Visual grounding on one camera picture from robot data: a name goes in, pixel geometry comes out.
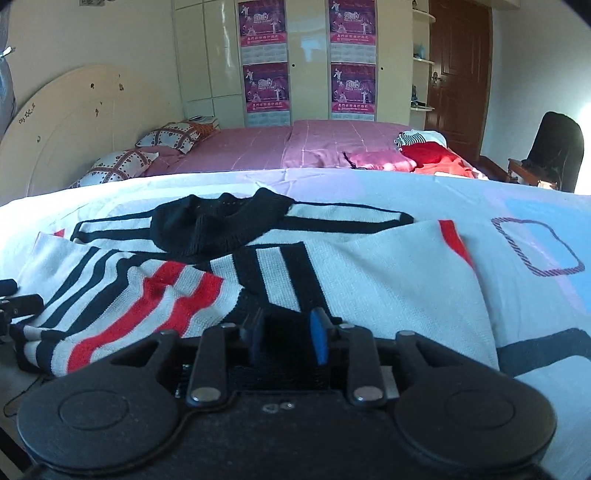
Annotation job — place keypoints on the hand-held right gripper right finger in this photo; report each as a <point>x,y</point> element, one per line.
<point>318,337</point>

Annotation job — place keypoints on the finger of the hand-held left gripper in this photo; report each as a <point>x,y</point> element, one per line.
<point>23,305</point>
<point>8,286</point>

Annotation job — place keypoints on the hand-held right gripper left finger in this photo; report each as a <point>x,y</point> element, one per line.
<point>256,334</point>

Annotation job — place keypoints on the striped red white black sock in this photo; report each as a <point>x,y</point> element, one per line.
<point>392,277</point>

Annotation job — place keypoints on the white brown patterned pillow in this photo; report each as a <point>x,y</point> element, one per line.
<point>173,136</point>
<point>115,166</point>

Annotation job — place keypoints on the cream bed headboard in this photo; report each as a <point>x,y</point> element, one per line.
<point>69,120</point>

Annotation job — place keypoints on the pink bed sheet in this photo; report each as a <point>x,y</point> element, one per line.
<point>258,147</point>

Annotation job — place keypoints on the pink satin cloth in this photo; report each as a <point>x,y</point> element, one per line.
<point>378,159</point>

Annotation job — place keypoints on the orange fringed cloth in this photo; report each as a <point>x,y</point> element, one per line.
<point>205,129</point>

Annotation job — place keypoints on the red garment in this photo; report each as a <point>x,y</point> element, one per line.
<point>429,154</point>

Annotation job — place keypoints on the black white striped cloth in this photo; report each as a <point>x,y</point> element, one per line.
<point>415,137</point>

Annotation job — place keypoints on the white patterned bed sheet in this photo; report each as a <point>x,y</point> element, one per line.
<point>531,221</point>

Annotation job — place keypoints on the cream wardrobe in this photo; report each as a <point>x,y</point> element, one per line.
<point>221,55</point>

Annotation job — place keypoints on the white corner shelf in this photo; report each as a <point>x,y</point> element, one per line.
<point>422,60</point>

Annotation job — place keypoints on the brown wooden door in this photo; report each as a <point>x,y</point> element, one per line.
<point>457,69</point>

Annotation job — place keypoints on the black chair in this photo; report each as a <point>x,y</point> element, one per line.
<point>554,147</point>

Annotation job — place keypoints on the purple wall calendar poster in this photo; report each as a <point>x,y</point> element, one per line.
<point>352,21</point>
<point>353,87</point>
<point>267,87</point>
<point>261,21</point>

